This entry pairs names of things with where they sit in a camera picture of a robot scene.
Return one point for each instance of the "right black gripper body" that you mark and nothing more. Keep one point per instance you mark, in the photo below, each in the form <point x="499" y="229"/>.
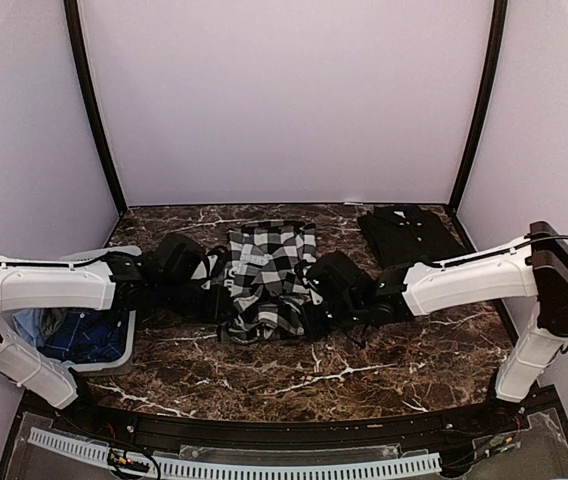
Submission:
<point x="343" y="315"/>

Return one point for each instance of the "black white plaid shirt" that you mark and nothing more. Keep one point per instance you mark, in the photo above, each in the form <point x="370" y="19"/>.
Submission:
<point x="264" y="277"/>

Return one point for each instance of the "light blue shirt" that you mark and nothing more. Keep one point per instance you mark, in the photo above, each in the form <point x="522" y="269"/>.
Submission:
<point x="28" y="324"/>

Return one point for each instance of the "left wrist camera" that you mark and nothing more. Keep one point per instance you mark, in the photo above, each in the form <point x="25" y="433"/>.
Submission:
<point x="211" y="267"/>

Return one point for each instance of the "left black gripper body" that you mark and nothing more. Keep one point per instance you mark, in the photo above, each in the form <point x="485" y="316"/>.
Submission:
<point x="196" y="309"/>

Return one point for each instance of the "folded black shirt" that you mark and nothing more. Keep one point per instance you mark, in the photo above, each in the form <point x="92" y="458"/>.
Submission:
<point x="400" y="234"/>

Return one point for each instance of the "left black frame post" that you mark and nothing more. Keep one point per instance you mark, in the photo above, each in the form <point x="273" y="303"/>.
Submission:
<point x="91" y="107"/>

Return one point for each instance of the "black frame post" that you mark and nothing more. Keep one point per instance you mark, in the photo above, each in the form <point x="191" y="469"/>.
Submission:
<point x="91" y="107"/>
<point x="482" y="103"/>

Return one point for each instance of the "black front rail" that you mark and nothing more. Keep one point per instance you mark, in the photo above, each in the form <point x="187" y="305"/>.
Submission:
<point x="444" y="430"/>

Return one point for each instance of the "grey shirt in basket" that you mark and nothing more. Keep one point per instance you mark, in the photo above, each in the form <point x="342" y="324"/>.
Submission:
<point x="51" y="320"/>

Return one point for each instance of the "grey plastic laundry basket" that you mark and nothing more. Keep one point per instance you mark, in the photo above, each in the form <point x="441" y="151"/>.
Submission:
<point x="110" y="337"/>

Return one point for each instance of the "right black frame post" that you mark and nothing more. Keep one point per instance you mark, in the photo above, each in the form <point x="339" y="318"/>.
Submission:
<point x="482" y="103"/>

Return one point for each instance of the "blue plaid shirt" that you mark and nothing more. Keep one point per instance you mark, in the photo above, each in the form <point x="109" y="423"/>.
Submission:
<point x="56" y="345"/>

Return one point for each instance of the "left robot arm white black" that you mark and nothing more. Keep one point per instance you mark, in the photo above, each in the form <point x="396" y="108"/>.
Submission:
<point x="120" y="279"/>

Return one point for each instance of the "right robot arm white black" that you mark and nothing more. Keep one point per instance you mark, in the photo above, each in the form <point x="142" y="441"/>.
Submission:
<point x="532" y="266"/>

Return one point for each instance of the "grey slotted cable duct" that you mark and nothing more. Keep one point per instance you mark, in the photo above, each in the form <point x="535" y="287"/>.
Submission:
<point x="99" y="454"/>

